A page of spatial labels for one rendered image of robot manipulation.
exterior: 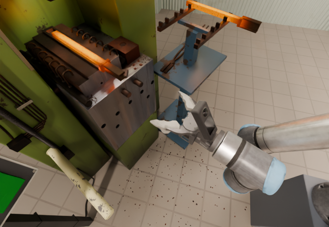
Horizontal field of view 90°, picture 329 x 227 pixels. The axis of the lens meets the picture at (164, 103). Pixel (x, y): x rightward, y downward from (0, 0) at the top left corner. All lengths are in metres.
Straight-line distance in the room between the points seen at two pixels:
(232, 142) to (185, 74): 0.58
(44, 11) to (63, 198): 1.27
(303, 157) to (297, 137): 1.37
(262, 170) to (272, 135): 0.14
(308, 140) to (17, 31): 1.18
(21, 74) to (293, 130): 0.86
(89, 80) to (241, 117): 1.51
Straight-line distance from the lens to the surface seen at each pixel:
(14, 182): 0.57
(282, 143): 0.58
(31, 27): 1.08
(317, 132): 0.54
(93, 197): 0.85
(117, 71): 0.63
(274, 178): 0.49
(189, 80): 0.93
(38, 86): 0.79
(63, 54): 0.83
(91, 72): 0.69
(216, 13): 0.97
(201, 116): 0.42
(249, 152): 0.48
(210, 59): 1.09
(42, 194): 1.72
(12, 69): 0.73
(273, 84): 2.31
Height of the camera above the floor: 1.43
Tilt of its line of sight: 55 degrees down
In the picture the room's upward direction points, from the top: straight up
